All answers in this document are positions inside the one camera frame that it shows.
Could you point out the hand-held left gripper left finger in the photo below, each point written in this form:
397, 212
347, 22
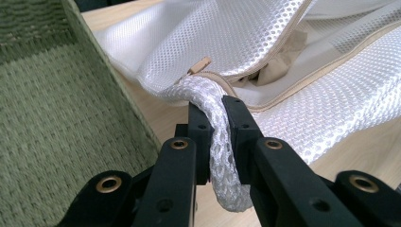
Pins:
176, 176

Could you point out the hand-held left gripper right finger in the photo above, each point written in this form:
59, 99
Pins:
283, 189

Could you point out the beige garment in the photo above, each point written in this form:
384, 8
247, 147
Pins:
277, 66

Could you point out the green woven basket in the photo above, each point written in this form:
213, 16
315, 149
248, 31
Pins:
63, 126

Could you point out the white mesh laundry bag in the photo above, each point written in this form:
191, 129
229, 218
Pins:
189, 38

